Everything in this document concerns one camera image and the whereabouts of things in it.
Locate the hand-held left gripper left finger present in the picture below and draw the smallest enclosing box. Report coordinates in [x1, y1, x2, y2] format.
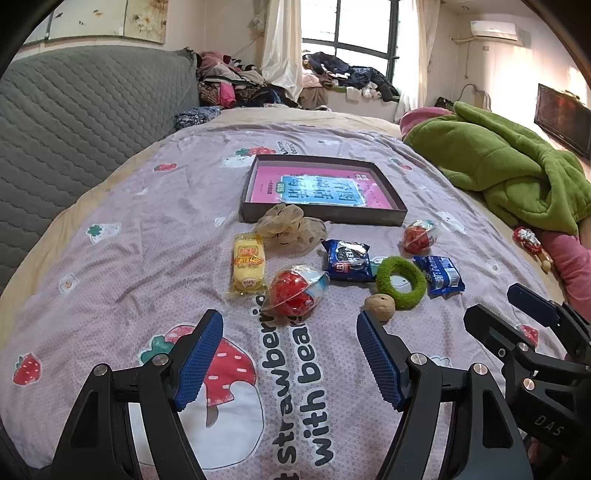
[51, 309, 225, 480]

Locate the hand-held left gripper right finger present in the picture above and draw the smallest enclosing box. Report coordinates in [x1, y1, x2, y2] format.
[356, 309, 532, 480]

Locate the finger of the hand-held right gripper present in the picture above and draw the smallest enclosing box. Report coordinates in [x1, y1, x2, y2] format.
[507, 284, 591, 365]
[464, 305, 546, 393]

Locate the walnut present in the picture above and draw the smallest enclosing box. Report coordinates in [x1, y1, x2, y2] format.
[364, 293, 396, 322]

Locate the green fuzzy ring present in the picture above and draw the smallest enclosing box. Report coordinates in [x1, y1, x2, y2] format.
[375, 255, 428, 310]

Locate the blue cookie packet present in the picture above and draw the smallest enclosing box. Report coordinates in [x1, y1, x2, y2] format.
[413, 255, 465, 297]
[322, 239, 374, 283]

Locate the yellow snack packet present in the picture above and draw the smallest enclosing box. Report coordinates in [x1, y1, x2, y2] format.
[228, 232, 269, 295]

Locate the red toy egg packet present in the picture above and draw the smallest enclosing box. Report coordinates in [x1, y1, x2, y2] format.
[269, 264, 331, 319]
[403, 219, 437, 254]

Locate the dark cardboard box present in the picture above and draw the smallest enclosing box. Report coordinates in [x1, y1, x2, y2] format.
[239, 154, 408, 227]

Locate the beige scrunchie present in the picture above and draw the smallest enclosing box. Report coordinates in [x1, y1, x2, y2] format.
[254, 203, 328, 254]

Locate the red wrapped toy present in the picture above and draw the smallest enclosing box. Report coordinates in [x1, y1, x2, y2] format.
[512, 226, 554, 273]

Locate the purple strawberry printed blanket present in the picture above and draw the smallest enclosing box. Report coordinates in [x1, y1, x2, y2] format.
[0, 122, 568, 480]

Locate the green fleece blanket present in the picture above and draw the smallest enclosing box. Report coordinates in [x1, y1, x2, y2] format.
[403, 102, 591, 237]

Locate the white appliance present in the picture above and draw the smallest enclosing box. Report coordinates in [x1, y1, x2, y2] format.
[462, 83, 491, 112]

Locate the blue patterned cloth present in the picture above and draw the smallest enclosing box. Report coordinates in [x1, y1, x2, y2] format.
[174, 105, 223, 131]

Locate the brown cloth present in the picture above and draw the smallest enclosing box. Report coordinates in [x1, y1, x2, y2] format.
[299, 87, 329, 110]

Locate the white air conditioner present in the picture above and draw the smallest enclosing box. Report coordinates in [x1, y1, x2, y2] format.
[470, 19, 529, 44]

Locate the white curtain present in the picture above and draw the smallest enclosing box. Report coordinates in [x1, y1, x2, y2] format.
[399, 0, 439, 112]
[261, 0, 305, 104]

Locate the grey quilted headboard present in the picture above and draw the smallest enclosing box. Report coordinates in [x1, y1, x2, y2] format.
[0, 46, 200, 287]

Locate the pile of mixed clothes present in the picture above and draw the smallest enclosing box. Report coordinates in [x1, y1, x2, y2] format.
[196, 50, 296, 109]

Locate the pile of dark clothes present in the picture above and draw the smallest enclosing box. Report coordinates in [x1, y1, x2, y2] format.
[302, 52, 400, 102]

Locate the window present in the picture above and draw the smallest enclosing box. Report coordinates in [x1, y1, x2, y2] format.
[301, 0, 416, 93]

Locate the wall television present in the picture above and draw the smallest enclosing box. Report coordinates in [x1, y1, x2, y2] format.
[534, 83, 591, 160]

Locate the flower wall painting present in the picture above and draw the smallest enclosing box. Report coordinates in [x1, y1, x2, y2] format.
[21, 0, 169, 47]

